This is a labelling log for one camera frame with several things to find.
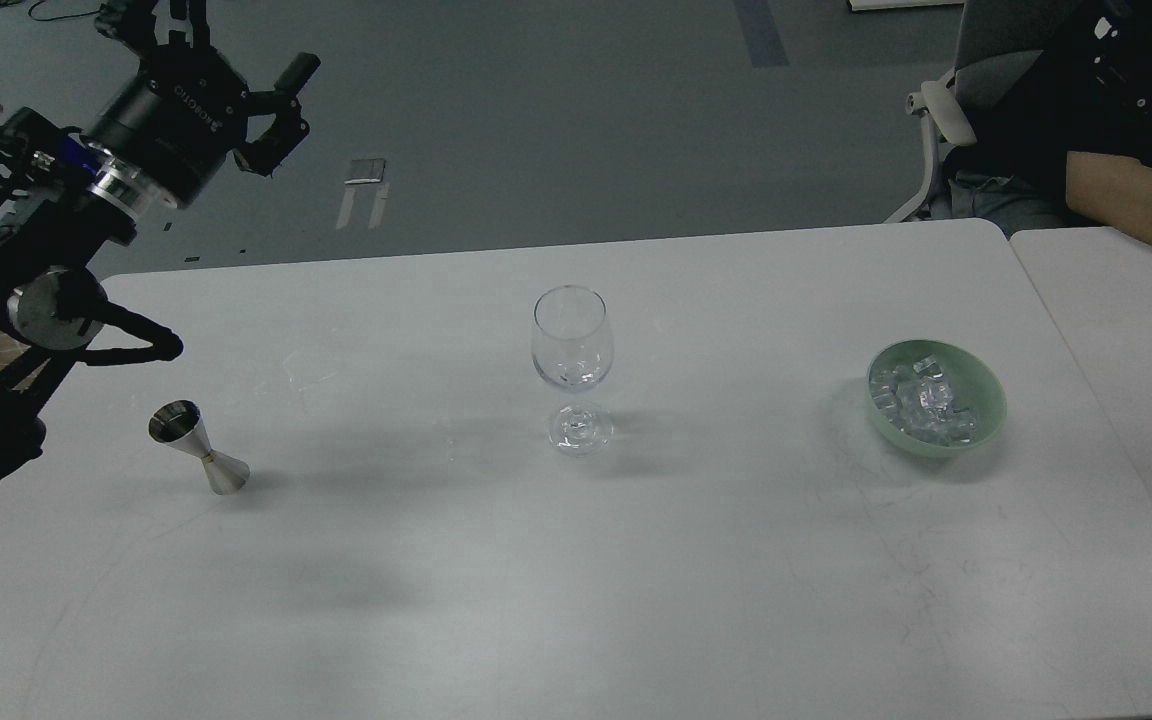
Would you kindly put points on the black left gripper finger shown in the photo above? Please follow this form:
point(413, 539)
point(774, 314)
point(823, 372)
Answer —
point(161, 25)
point(287, 129)

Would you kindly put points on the black cylindrical left gripper body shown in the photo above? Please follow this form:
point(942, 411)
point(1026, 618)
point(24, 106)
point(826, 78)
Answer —
point(176, 120)

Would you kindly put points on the stainless steel double jigger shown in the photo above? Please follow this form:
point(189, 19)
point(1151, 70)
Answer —
point(180, 425)

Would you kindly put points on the person's bare forearm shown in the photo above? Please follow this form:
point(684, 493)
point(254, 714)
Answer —
point(1111, 190)

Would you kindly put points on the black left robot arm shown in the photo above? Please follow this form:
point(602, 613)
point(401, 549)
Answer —
point(66, 191)

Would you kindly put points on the clear wine glass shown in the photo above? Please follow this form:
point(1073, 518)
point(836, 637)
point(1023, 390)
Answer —
point(572, 349)

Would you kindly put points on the clear ice cubes pile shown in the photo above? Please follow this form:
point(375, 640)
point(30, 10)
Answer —
point(917, 400)

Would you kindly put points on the green bowl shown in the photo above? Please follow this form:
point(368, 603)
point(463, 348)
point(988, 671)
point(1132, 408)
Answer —
point(976, 386)

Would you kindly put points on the white office chair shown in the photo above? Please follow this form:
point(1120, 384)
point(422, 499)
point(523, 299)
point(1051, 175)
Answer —
point(996, 43)

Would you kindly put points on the white adjacent table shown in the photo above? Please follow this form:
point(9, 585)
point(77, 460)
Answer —
point(1096, 283)

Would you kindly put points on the person in black shirt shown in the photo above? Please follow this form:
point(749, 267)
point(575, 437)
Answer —
point(1089, 91)

